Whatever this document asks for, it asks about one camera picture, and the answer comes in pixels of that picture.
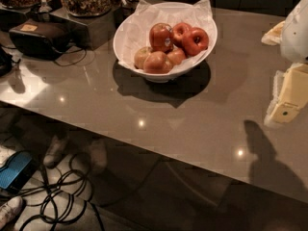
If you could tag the black VR headset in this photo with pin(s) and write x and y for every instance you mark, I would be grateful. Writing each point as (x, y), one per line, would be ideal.
(42, 40)

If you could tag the white bowl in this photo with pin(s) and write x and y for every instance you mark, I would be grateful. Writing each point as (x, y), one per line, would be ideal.
(166, 76)

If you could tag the dark metal stand box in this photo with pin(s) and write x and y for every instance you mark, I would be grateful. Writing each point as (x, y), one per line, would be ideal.
(90, 32)

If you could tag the red apple right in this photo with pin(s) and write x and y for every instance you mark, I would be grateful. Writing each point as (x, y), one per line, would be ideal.
(195, 40)

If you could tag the yellowish apple left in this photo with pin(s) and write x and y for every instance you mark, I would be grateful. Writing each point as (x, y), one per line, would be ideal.
(141, 55)

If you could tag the red apple centre low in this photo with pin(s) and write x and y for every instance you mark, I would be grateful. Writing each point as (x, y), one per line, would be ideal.
(177, 56)

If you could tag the red apple top middle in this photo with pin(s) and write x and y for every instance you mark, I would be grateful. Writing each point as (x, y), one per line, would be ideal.
(179, 30)

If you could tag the metal scoop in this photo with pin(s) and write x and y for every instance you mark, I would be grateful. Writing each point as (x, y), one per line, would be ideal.
(44, 7)

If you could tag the white shoe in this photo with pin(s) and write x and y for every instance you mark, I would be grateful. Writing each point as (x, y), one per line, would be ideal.
(10, 210)

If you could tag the red apple front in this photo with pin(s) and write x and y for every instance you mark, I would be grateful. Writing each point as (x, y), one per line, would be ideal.
(157, 63)

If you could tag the white paper liner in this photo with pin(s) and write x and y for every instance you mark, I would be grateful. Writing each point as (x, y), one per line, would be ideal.
(138, 29)

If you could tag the black object left edge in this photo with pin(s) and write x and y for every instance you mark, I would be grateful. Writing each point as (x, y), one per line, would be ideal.
(5, 62)

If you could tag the red apple with sticker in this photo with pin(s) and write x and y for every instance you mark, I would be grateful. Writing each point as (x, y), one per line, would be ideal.
(160, 37)

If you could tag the blue foot pedal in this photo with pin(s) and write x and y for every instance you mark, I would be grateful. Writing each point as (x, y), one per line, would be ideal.
(16, 172)

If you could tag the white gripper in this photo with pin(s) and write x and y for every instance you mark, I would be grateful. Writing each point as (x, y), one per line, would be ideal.
(295, 33)

